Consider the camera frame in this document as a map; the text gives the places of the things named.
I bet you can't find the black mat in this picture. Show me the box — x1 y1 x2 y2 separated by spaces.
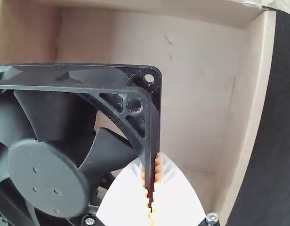
226 0 290 226

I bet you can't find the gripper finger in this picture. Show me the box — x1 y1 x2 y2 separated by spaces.
81 159 152 226
151 152 220 226

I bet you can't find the cardboard box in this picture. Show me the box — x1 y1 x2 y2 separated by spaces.
0 0 277 226

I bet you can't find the black square fan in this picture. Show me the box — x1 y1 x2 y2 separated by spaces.
0 64 163 226

